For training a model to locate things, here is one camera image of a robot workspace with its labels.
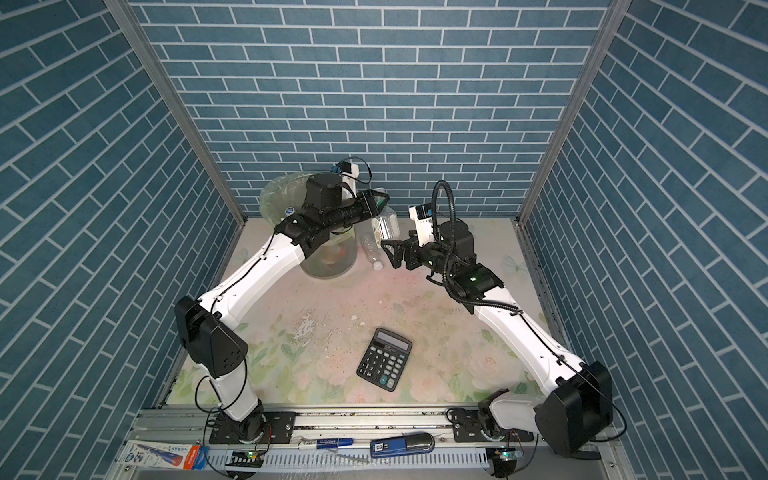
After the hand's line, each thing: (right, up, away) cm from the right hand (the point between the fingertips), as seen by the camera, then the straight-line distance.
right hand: (393, 234), depth 73 cm
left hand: (-2, +10, +2) cm, 10 cm away
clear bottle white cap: (-11, +1, +41) cm, 42 cm away
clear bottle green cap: (-2, +2, -1) cm, 3 cm away
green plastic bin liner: (-35, +13, +20) cm, 43 cm away
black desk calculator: (-2, -35, +10) cm, 36 cm away
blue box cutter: (+2, -49, -5) cm, 49 cm away
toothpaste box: (-53, -52, -3) cm, 75 cm away
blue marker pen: (-14, -50, -2) cm, 52 cm away
